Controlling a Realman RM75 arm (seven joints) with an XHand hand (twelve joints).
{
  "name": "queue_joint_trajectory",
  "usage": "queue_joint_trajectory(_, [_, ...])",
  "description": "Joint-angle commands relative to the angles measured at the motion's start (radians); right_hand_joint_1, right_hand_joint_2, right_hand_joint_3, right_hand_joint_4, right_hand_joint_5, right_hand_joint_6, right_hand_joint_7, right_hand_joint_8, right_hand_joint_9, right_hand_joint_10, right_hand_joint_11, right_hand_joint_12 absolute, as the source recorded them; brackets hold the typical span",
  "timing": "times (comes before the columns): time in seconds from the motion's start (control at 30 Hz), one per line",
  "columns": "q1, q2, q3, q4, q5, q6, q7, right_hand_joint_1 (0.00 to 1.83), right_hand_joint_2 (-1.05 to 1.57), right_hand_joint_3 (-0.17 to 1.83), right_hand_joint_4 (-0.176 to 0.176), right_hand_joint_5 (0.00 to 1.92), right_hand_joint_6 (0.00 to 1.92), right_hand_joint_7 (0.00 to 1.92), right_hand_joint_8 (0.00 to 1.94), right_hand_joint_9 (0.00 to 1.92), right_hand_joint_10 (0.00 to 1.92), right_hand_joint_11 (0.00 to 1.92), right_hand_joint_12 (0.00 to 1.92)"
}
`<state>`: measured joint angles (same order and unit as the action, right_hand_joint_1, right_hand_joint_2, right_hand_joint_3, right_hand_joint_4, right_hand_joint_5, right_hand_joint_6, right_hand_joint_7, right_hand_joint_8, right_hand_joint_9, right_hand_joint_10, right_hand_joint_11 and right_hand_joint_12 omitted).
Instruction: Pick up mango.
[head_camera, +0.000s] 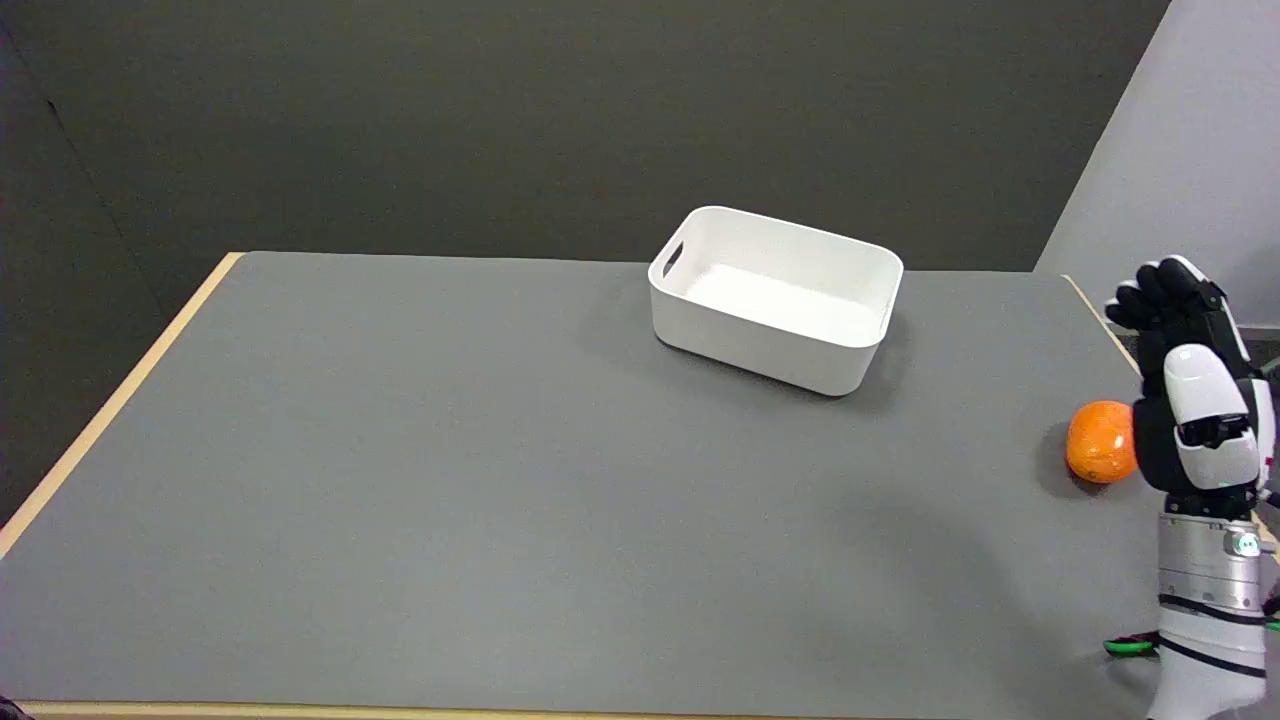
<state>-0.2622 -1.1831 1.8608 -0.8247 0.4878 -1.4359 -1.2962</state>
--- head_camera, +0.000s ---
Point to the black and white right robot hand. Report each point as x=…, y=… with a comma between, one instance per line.
x=1205, y=400

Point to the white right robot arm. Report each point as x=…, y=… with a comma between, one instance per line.
x=1210, y=610

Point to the orange mango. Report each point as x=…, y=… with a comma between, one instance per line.
x=1098, y=443

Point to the white plastic storage bin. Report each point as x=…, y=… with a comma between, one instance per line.
x=775, y=298

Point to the grey table mat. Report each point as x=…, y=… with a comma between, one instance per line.
x=560, y=480

